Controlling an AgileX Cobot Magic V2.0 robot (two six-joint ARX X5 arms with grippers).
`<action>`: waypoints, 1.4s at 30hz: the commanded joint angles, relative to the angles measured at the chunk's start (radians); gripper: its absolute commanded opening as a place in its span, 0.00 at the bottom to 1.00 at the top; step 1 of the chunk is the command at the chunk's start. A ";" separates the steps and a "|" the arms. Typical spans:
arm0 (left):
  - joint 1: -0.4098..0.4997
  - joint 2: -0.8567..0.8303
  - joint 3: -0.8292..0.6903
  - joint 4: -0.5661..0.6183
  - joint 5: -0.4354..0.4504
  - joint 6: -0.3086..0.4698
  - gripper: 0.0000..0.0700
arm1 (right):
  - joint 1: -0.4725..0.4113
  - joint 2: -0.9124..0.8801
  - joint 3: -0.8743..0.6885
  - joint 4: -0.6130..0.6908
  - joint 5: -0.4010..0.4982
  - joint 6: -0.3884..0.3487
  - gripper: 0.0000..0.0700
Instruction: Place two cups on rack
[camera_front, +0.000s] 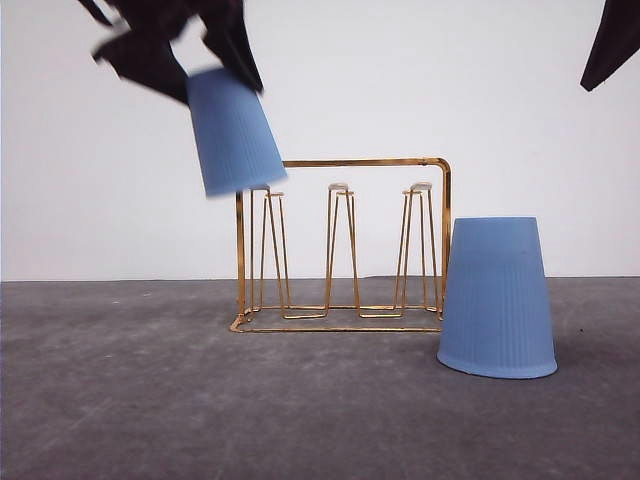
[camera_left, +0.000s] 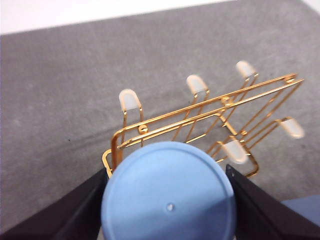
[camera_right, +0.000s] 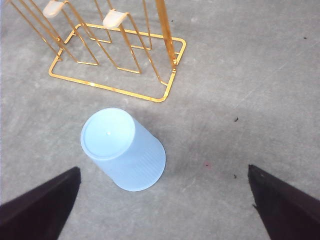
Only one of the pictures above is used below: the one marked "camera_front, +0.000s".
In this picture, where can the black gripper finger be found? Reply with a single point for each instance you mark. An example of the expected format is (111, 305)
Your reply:
(616, 39)

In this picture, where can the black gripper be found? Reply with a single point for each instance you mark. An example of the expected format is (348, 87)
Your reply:
(145, 55)

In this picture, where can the blue ribbed plastic cup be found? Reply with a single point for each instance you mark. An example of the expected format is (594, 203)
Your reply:
(237, 146)

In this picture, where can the gold wire cup rack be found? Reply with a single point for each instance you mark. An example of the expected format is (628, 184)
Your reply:
(345, 245)

